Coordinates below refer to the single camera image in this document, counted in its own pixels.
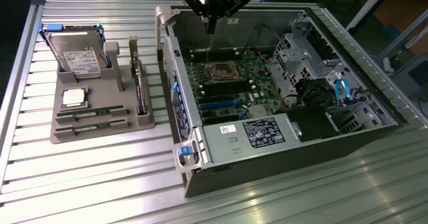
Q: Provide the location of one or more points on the grey plastic parts rack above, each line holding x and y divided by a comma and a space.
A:
123, 123

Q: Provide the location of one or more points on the short grey case clamp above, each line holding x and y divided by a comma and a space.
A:
183, 165

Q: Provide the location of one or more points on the silver CPU chip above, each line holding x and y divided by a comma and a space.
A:
75, 97

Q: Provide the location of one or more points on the green motherboard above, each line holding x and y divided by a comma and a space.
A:
260, 68

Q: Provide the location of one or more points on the metal desk frame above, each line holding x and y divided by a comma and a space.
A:
367, 6

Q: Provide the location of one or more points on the hard disk in blue carrier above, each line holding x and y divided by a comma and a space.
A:
77, 53

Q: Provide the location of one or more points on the black expansion slot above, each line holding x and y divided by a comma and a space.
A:
222, 120

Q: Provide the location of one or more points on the black table corner cap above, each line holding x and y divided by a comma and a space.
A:
36, 1

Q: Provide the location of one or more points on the graphics card with metal bracket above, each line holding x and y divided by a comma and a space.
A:
137, 83

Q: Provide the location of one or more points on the blue expansion slot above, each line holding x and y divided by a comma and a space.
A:
216, 104

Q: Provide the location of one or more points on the black case fan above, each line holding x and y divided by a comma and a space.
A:
310, 93

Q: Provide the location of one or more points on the brown cardboard box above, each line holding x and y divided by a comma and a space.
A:
401, 11

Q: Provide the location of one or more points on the grey computer monitor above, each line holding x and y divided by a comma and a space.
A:
412, 76

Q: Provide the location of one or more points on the CPU socket with metal frame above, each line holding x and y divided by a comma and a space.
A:
224, 71

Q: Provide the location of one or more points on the black RAM slot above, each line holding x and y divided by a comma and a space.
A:
215, 56
228, 93
223, 84
227, 90
224, 87
214, 51

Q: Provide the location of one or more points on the tall grey case clamp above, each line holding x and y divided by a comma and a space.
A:
161, 21

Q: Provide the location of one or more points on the green RAM stick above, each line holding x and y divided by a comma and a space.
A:
88, 111
84, 126

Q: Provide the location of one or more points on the blue case latch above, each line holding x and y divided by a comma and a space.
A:
184, 151

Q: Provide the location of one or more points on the metal disk bay cage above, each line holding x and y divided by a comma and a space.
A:
301, 56

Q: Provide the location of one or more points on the silver chipset heatsink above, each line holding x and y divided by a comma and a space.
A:
256, 111

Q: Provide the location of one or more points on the black open PC case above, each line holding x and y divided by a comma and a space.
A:
350, 143

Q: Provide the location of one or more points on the silver power supply unit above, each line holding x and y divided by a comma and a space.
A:
234, 136

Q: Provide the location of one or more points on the white power strip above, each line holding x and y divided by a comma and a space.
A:
386, 64

